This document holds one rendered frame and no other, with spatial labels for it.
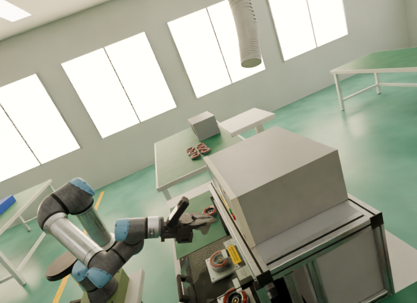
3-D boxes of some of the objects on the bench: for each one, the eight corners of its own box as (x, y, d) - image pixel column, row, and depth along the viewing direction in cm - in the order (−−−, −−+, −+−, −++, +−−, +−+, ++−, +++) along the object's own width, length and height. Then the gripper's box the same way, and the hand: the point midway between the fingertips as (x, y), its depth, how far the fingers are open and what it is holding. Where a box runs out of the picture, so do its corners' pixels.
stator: (228, 323, 97) (225, 317, 96) (222, 298, 108) (219, 293, 107) (254, 311, 98) (251, 305, 97) (245, 288, 108) (242, 282, 107)
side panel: (328, 330, 86) (307, 263, 76) (322, 322, 89) (301, 256, 78) (395, 293, 89) (383, 223, 78) (388, 286, 91) (375, 218, 81)
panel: (322, 325, 86) (301, 263, 76) (251, 221, 148) (234, 180, 138) (324, 323, 86) (304, 261, 76) (252, 221, 148) (236, 179, 139)
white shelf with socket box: (250, 187, 187) (230, 133, 172) (234, 169, 222) (217, 123, 207) (290, 167, 191) (275, 113, 176) (269, 154, 225) (254, 107, 211)
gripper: (159, 231, 95) (213, 228, 100) (160, 246, 87) (218, 241, 91) (159, 212, 93) (214, 208, 98) (160, 225, 85) (220, 221, 89)
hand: (213, 218), depth 94 cm, fingers closed
